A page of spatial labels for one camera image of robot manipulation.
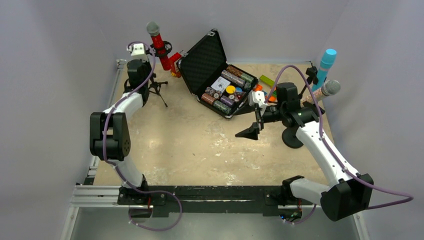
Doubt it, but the orange curved toy track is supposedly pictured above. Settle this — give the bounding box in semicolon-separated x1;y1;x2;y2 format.
254;84;278;103

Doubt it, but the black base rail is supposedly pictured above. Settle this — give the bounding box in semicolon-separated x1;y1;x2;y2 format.
117;185;304;221

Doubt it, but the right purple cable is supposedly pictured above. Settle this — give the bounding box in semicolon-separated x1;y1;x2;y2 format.
264;64;414;226

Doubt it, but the black poker chip case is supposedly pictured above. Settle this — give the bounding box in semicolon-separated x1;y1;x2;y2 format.
177;28;259;119

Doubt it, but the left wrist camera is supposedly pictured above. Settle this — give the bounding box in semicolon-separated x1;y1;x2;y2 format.
126;43;149;62

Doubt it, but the red toy block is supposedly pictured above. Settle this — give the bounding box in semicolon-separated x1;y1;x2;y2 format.
169;52;182;78

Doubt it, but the yellow chip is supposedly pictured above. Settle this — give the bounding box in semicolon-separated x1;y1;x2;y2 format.
225;85;236;95

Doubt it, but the blue microphone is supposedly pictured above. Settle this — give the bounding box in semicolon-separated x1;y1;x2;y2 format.
311;48;337;91

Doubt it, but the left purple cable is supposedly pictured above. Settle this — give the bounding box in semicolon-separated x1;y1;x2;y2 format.
101;41;184;233

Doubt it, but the red microphone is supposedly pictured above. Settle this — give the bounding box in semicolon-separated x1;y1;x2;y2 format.
146;21;171;71

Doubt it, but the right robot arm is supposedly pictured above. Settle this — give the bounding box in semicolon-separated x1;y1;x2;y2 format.
235;82;374;222

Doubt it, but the white card deck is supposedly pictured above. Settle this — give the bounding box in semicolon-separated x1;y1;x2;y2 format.
210;76;231;93

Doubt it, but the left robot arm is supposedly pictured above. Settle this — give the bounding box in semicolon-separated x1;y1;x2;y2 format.
89;59;155;196

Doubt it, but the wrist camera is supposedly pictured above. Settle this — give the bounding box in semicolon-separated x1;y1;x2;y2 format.
248;91;268;115
126;43;149;62

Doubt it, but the green toy brick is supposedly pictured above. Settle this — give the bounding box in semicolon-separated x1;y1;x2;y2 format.
259;75;275;88

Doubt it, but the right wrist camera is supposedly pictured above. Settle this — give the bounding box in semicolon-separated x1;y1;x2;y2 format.
248;91;268;115

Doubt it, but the purple cable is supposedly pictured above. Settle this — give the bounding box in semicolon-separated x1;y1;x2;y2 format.
101;41;184;233
264;64;414;226

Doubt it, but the silver glitter microphone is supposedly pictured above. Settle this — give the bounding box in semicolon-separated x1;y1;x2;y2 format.
300;79;341;105

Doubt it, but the tripod stand with shock mount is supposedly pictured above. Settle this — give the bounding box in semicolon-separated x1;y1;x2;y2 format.
146;41;173;108

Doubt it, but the black round-base mic stand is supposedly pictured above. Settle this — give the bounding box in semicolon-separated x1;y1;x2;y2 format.
281;100;327;150

